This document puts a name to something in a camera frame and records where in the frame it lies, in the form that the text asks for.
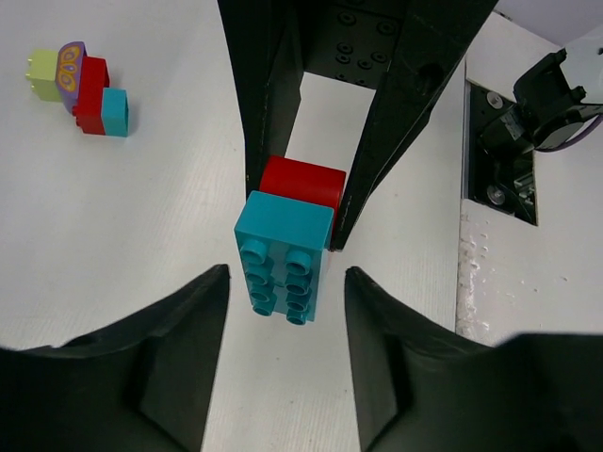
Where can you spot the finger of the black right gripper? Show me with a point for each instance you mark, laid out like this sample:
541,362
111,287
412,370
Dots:
433,39
264,44

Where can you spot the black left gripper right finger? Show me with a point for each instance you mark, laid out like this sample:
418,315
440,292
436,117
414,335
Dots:
420,387

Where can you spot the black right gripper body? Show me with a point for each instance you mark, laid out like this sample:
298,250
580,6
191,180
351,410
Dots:
350,41

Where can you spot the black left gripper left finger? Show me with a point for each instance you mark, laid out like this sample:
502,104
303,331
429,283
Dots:
142,383

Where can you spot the lime purple red teal stack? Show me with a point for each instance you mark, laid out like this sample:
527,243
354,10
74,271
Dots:
82,84

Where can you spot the purple teal red lego stack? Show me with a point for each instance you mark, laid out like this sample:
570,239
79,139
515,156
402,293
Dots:
282,234

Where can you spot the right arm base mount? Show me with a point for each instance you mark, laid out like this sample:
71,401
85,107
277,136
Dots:
498,158

